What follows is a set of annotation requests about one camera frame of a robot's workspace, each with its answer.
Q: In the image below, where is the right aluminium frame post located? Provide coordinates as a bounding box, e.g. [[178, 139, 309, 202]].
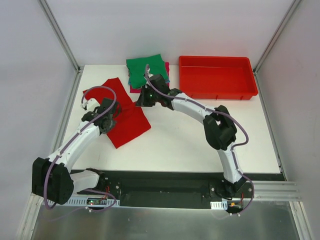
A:
[[253, 0, 303, 75]]

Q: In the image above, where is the left aluminium frame post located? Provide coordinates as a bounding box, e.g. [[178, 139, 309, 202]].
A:
[[37, 0, 85, 73]]

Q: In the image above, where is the pink folded t-shirt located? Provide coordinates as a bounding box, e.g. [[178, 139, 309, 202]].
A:
[[128, 61, 170, 94]]

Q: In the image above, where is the red t-shirt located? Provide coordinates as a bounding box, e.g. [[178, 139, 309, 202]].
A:
[[82, 77, 151, 149]]

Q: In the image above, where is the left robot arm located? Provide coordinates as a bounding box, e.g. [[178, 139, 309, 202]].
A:
[[31, 98, 119, 205]]

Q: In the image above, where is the left white cable duct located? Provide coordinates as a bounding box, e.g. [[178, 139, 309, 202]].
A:
[[63, 196, 120, 208]]

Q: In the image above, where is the aluminium frame post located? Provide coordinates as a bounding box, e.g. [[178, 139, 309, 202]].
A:
[[253, 0, 303, 75], [37, 0, 85, 73]]

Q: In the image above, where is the white cable duct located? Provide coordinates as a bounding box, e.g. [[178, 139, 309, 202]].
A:
[[63, 196, 120, 208], [210, 201, 228, 211]]

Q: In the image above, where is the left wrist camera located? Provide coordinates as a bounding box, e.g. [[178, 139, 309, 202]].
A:
[[81, 98, 100, 112]]

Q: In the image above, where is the green folded t-shirt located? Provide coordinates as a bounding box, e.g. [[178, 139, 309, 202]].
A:
[[126, 54, 169, 89]]

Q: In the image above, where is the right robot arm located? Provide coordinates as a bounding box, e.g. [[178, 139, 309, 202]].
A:
[[136, 74, 246, 200]]

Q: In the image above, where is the red plastic bin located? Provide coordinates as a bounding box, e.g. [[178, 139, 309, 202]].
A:
[[179, 55, 258, 101]]

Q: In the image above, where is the right white cable duct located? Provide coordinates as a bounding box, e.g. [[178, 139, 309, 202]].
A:
[[210, 201, 228, 211]]

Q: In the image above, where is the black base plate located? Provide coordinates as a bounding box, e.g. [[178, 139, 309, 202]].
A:
[[72, 170, 261, 210]]

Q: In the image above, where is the aluminium front rail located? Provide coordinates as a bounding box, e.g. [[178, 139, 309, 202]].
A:
[[31, 174, 305, 201]]

